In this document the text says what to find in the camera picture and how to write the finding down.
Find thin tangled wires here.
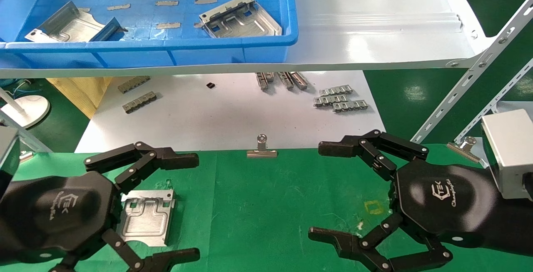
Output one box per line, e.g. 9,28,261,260
0,79,35,98

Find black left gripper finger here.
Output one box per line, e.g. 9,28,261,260
83,141,199,193
49,228,200,272

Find short white slotted angle rail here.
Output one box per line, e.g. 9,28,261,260
454,57,533,143

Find grey metal clip strip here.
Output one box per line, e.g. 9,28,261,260
117,76,150,94
122,91,157,114

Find grey metal frame rail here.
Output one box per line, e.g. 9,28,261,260
0,110,53,154

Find white round stand base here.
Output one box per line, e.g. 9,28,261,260
0,87,50,130

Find long white slotted angle rail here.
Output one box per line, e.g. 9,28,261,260
410,0,533,144

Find white metal shelf board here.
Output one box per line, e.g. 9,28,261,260
0,0,496,79

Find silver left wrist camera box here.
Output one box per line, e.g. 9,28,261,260
0,126,21,198

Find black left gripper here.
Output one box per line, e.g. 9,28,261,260
2,171,122,262

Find stamped sheet metal bracket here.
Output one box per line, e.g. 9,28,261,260
199,0,282,38
118,189,176,247
24,0,127,42

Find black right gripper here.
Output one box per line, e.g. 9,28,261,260
308,130,501,272

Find green cloth mat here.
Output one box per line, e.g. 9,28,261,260
0,144,533,272

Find blue plastic bin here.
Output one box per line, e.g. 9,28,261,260
0,0,299,69

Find yellow woven bag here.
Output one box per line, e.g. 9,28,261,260
45,76,113,119

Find silver metal clip strip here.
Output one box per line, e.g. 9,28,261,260
332,100,369,113
319,85,354,96
313,94,348,107

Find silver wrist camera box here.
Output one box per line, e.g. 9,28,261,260
0,126,21,198
481,109,533,201

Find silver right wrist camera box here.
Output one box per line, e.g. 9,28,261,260
481,109,533,201

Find white board sheet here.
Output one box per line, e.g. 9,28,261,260
75,71,386,154

